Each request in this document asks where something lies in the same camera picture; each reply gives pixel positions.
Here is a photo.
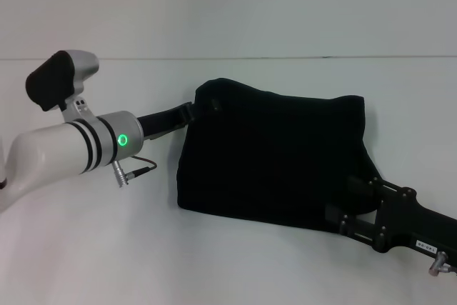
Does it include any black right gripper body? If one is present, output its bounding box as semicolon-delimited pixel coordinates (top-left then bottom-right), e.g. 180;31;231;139
371;186;457;266

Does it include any right arm cable with plug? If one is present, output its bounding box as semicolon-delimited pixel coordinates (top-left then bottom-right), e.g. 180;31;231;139
428;251;457;277

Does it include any black shirt with FREE print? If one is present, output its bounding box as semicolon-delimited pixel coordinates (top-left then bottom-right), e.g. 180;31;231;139
176;77;385;234

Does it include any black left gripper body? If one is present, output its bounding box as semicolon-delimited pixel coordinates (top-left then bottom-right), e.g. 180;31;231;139
136;102;191;141

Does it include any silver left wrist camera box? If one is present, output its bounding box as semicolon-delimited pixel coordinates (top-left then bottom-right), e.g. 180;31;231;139
25;49;100;122

